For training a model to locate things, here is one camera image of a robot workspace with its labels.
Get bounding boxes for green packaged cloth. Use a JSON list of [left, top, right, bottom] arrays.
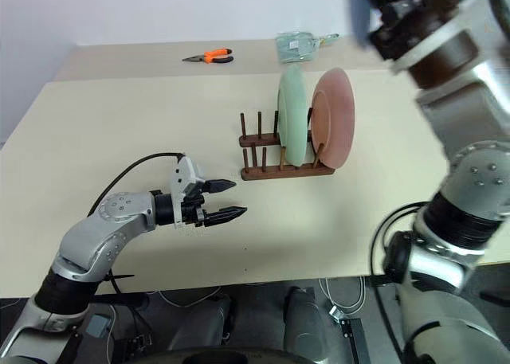
[[275, 30, 320, 65]]

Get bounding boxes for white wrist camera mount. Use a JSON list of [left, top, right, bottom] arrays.
[[389, 16, 468, 75], [168, 154, 206, 230]]

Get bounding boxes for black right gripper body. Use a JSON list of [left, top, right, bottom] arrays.
[[368, 0, 438, 61]]

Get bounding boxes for orange handled pliers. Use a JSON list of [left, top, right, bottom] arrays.
[[182, 47, 235, 66]]

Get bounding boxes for wooden dish rack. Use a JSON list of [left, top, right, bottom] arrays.
[[238, 108, 334, 182]]

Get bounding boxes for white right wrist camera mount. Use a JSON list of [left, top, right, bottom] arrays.
[[389, 16, 468, 75]]

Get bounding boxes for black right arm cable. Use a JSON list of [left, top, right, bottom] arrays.
[[367, 202, 432, 364]]

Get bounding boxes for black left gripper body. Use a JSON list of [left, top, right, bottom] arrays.
[[179, 179, 210, 228]]

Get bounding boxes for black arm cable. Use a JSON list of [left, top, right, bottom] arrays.
[[367, 202, 432, 364], [87, 152, 186, 217]]

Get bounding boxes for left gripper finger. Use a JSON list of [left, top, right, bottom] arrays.
[[202, 205, 249, 227], [204, 178, 237, 196]]

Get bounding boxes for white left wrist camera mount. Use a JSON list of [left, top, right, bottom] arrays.
[[168, 154, 206, 230]]

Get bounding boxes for pink plate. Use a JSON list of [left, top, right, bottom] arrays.
[[309, 67, 356, 170]]

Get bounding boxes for black metal bracket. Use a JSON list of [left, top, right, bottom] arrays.
[[337, 317, 365, 364]]

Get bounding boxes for dark rounded shape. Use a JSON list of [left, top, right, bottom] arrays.
[[167, 292, 237, 351], [283, 285, 331, 358]]

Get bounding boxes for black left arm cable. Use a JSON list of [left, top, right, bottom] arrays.
[[87, 152, 186, 217]]

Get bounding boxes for green plate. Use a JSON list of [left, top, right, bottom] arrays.
[[277, 65, 310, 168]]

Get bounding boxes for white floor cable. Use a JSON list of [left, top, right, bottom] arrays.
[[317, 275, 367, 314], [158, 285, 222, 308]]

